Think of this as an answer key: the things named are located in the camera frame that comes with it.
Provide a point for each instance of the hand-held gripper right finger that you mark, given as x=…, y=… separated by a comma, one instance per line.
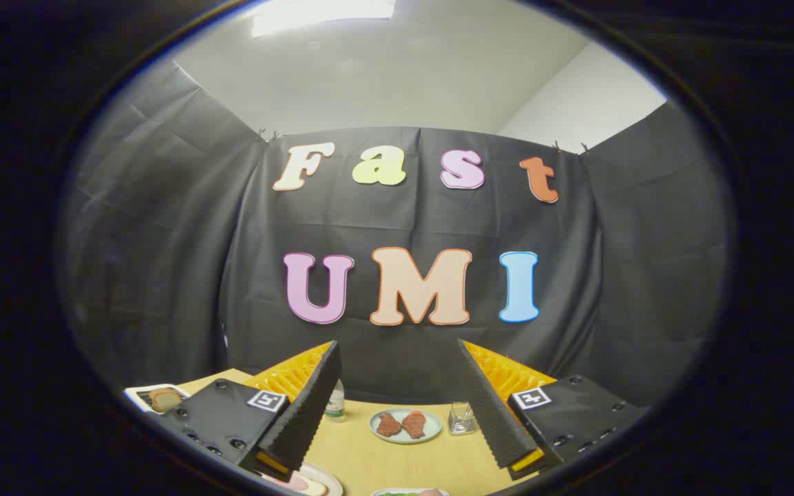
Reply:
x=490, y=406

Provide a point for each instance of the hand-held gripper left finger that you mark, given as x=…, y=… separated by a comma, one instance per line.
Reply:
x=311, y=406

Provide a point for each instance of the green lettuce leaf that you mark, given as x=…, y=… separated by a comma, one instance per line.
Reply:
x=402, y=494

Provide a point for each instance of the plain bread slice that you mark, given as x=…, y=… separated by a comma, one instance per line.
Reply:
x=165, y=399

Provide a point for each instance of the clear water bottle green cap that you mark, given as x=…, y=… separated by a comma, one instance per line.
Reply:
x=335, y=406

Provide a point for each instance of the cream round plate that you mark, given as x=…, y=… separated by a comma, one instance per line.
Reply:
x=321, y=474

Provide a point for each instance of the brown meat patty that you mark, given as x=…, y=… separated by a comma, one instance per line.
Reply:
x=414, y=424
x=389, y=426

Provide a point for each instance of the pink ham slice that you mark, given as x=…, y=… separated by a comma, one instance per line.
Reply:
x=290, y=483

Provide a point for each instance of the bread slice under ham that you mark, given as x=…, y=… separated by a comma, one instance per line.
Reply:
x=316, y=489

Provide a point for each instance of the pale blue oval plate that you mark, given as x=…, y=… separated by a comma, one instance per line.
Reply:
x=405, y=439

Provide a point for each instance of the white square plate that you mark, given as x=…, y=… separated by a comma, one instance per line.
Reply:
x=387, y=491

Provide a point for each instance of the white toaster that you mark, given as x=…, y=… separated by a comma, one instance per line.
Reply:
x=136, y=398

